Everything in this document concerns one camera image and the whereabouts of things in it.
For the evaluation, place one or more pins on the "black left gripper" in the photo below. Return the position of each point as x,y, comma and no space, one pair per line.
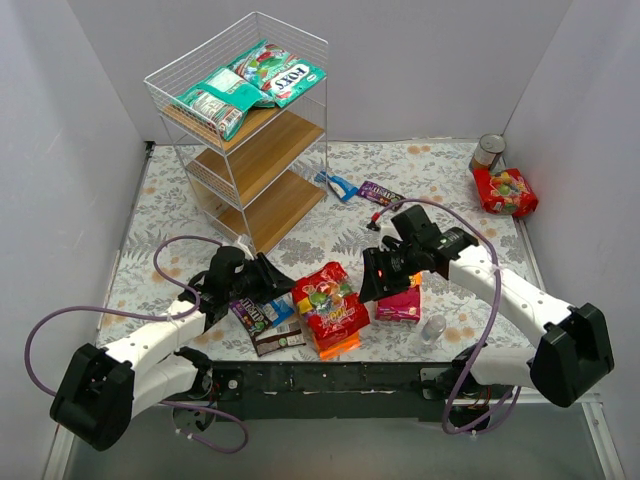
261,276

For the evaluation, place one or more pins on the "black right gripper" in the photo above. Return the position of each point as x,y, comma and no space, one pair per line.
388,267

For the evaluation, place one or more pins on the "red fruit candy bag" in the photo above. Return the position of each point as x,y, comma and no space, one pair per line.
329,305

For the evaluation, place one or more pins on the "red fruit candy bag corner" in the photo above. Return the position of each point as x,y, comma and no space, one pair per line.
505,192

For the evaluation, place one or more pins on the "teal mint candy bag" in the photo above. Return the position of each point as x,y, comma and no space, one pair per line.
223,100

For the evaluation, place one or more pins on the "green Fox's mint candy bag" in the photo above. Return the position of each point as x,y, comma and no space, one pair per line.
280,74

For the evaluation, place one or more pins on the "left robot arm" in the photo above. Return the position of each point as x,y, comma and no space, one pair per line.
148,346

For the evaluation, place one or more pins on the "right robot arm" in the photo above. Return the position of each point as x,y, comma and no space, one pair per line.
569,349

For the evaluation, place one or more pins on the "blue candy bar wrapper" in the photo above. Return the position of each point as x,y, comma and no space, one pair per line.
277,311

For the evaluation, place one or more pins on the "purple M&M's candy bag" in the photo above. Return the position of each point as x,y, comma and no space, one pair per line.
251,316

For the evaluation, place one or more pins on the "blue candy wrapper near shelf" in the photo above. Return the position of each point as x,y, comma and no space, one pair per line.
341,188

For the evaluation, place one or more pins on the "pink Scrub Daddy box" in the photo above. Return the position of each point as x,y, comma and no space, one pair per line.
404,306

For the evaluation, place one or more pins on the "brown chocolate bar wrapper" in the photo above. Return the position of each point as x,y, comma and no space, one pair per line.
279,338

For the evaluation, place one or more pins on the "clear plastic bottle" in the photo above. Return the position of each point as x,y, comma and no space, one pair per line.
433,328

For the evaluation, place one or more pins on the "orange Scrub Daddy box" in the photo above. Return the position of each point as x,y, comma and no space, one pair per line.
342,347

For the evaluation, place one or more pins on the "metal tin can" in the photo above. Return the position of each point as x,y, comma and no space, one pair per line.
488,151

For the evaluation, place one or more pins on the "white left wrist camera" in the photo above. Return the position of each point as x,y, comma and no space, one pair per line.
243,242

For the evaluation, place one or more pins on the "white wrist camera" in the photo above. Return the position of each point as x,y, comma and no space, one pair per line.
243,242
389,239

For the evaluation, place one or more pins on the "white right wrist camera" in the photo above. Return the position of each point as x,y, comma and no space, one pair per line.
389,239

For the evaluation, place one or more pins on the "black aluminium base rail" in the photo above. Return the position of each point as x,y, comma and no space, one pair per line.
102,395

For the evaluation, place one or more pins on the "white wire wooden shelf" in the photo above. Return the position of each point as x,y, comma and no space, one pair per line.
248,184

